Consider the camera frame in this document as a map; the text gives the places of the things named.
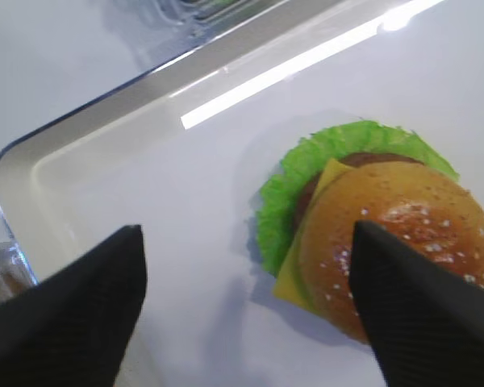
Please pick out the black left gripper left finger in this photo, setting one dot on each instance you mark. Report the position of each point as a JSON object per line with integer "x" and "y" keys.
{"x": 73, "y": 328}

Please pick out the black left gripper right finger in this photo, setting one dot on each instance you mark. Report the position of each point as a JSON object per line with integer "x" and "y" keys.
{"x": 424, "y": 324}

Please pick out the sesame top bun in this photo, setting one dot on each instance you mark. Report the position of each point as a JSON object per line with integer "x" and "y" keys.
{"x": 425, "y": 209}

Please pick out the yellow cheese slice on burger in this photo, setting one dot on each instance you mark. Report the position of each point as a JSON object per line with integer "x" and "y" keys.
{"x": 289, "y": 285}

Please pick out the green lettuce leaf on burger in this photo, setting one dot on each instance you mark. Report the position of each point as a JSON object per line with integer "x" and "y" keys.
{"x": 309, "y": 157}

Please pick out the clear lettuce and cheese container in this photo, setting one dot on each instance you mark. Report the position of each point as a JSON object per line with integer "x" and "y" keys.
{"x": 212, "y": 17}

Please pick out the clear bun container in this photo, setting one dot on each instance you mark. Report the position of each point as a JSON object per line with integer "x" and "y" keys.
{"x": 15, "y": 273}

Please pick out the brown patty on burger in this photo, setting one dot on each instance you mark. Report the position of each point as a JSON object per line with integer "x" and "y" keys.
{"x": 356, "y": 160}

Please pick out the white serving tray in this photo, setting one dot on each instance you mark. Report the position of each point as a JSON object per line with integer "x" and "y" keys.
{"x": 184, "y": 151}

